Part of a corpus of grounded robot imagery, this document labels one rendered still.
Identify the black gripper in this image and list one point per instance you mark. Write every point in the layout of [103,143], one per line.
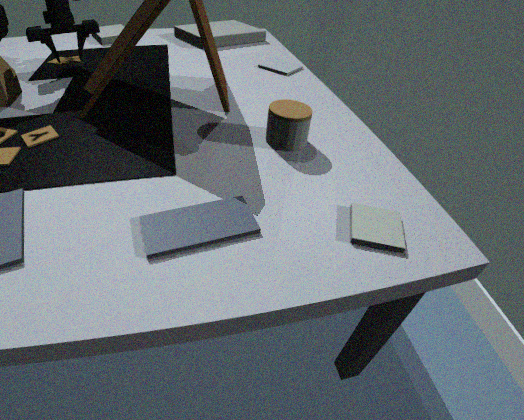
[60,19]

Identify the grey cylinder with tan lid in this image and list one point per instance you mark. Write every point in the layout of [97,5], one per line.
[288,125]

